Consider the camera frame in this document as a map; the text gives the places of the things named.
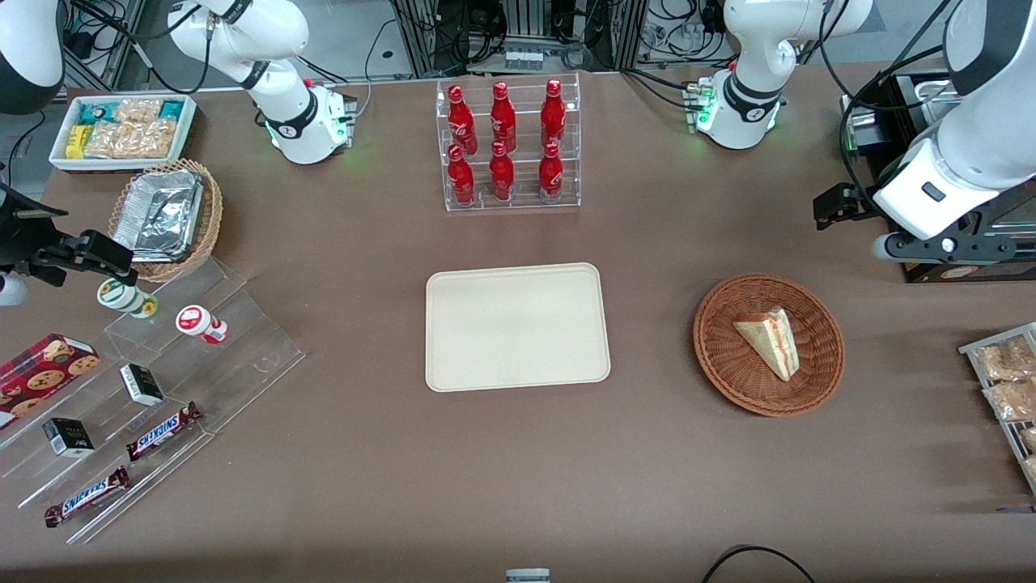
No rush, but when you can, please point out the red cola bottle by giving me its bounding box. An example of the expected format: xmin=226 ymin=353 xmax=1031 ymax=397
xmin=490 ymin=81 xmax=517 ymax=153
xmin=447 ymin=144 xmax=477 ymax=206
xmin=538 ymin=142 xmax=564 ymax=203
xmin=540 ymin=79 xmax=567 ymax=149
xmin=489 ymin=141 xmax=516 ymax=202
xmin=447 ymin=84 xmax=478 ymax=156

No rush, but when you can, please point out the light wicker basket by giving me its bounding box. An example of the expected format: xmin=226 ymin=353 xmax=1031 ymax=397
xmin=108 ymin=158 xmax=223 ymax=284

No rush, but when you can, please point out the Snickers chocolate bar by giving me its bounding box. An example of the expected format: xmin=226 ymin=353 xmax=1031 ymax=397
xmin=44 ymin=466 xmax=131 ymax=529
xmin=125 ymin=402 xmax=203 ymax=462

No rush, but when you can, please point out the green lidded yogurt cup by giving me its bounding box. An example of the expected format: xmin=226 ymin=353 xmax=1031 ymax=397
xmin=97 ymin=277 xmax=159 ymax=320

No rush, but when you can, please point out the red lidded yogurt cup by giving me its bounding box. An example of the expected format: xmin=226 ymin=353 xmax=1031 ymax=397
xmin=176 ymin=304 xmax=229 ymax=346

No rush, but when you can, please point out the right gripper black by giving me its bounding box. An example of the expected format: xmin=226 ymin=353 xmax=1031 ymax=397
xmin=0 ymin=185 xmax=135 ymax=286

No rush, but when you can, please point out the small black box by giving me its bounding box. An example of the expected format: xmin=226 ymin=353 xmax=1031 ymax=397
xmin=119 ymin=363 xmax=165 ymax=407
xmin=42 ymin=417 xmax=96 ymax=459

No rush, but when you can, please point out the clear acrylic bottle rack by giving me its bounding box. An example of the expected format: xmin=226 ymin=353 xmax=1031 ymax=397
xmin=435 ymin=73 xmax=582 ymax=213

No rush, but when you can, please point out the aluminium profile rack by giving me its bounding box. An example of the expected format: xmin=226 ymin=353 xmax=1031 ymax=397
xmin=388 ymin=0 xmax=648 ymax=78

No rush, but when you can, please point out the aluminium foil tray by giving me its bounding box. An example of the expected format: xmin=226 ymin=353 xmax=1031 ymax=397
xmin=112 ymin=168 xmax=205 ymax=264

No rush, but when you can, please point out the triangular sandwich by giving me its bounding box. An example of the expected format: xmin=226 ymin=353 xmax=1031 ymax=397
xmin=733 ymin=307 xmax=800 ymax=382

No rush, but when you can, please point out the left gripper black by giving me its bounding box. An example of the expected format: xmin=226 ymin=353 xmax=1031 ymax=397
xmin=813 ymin=185 xmax=883 ymax=232

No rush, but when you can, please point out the black cable loop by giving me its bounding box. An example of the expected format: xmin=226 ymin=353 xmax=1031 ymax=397
xmin=700 ymin=545 xmax=818 ymax=583

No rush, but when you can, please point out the white plastic snack bin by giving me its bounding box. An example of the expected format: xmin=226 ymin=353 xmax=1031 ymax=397
xmin=49 ymin=93 xmax=197 ymax=173

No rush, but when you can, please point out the silver wire tray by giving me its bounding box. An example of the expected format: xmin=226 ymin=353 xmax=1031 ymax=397
xmin=958 ymin=322 xmax=1036 ymax=496

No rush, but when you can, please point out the clear cracker bag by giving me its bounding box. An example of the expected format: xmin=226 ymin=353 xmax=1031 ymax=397
xmin=113 ymin=99 xmax=163 ymax=125
xmin=85 ymin=120 xmax=179 ymax=160

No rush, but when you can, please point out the clear acrylic stepped shelf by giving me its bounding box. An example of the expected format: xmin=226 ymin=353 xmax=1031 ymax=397
xmin=0 ymin=255 xmax=307 ymax=545

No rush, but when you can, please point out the cream plastic tray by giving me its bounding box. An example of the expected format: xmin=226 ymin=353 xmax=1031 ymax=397
xmin=426 ymin=262 xmax=611 ymax=394

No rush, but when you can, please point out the brown round wicker basket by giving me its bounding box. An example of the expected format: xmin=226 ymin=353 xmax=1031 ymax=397
xmin=693 ymin=273 xmax=846 ymax=418

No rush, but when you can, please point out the black hot food machine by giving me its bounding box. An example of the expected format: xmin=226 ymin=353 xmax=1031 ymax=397
xmin=839 ymin=71 xmax=1036 ymax=284

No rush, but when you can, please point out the red tartan cookie box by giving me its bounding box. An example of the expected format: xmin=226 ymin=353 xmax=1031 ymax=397
xmin=0 ymin=333 xmax=101 ymax=430

